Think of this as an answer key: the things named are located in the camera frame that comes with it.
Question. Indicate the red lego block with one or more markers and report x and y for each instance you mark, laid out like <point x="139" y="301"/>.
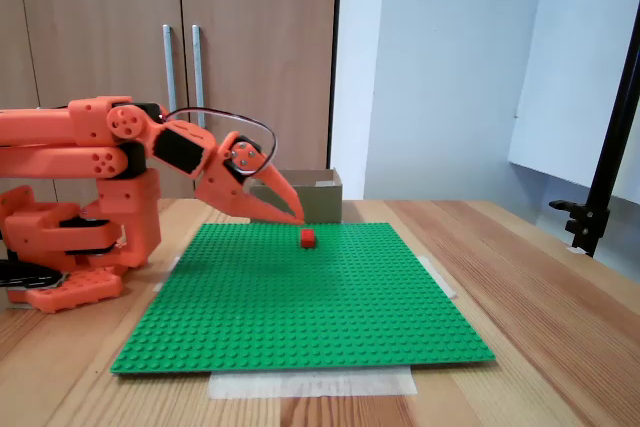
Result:
<point x="307" y="239"/>

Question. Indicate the brown cardboard box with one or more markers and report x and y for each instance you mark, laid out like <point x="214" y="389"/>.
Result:
<point x="322" y="202"/>

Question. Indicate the green lego baseplate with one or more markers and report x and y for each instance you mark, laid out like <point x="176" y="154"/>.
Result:
<point x="300" y="307"/>

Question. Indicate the masking tape strip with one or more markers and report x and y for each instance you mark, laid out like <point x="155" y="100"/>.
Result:
<point x="310" y="384"/>
<point x="160" y="286"/>
<point x="445" y="284"/>

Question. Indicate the wooden wardrobe cabinet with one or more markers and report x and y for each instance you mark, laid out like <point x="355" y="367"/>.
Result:
<point x="250" y="22"/>

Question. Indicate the black camera stand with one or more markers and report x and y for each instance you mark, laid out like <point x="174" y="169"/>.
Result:
<point x="585" y="227"/>

